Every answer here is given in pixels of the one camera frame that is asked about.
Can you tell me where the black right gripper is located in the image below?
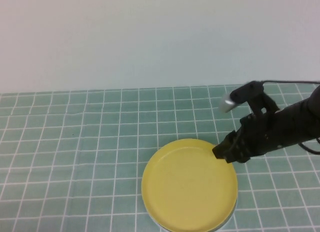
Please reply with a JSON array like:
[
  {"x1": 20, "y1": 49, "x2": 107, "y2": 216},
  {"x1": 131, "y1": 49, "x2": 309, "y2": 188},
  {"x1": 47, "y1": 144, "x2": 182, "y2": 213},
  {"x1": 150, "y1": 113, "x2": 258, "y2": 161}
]
[{"x1": 211, "y1": 111, "x2": 285, "y2": 165}]

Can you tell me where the yellow plastic plate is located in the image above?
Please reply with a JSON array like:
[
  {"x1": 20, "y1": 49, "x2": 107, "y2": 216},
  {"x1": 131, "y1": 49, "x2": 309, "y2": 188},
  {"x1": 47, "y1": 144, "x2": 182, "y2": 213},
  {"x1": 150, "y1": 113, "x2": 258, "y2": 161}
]
[{"x1": 141, "y1": 138, "x2": 238, "y2": 232}]

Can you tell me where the white plastic plate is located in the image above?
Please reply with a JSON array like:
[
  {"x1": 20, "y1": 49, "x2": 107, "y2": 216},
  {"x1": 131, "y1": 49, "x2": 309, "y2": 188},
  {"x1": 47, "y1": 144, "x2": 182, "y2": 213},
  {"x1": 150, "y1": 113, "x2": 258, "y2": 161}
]
[{"x1": 149, "y1": 211, "x2": 233, "y2": 232}]

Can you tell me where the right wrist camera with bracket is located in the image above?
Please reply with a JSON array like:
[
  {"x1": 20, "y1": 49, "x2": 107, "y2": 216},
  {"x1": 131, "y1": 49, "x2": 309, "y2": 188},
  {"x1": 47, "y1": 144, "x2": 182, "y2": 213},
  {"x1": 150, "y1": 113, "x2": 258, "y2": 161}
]
[{"x1": 218, "y1": 80, "x2": 281, "y2": 117}]

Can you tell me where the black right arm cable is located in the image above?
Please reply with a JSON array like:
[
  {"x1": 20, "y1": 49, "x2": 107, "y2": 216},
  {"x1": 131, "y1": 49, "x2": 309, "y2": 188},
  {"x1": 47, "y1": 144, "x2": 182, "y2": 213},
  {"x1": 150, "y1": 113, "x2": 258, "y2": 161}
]
[{"x1": 298, "y1": 138, "x2": 320, "y2": 155}]

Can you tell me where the black right camera cable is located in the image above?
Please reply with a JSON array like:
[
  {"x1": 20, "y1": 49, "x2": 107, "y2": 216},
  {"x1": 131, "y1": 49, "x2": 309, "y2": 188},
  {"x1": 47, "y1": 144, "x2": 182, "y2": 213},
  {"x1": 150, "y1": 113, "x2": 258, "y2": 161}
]
[{"x1": 261, "y1": 79, "x2": 320, "y2": 86}]

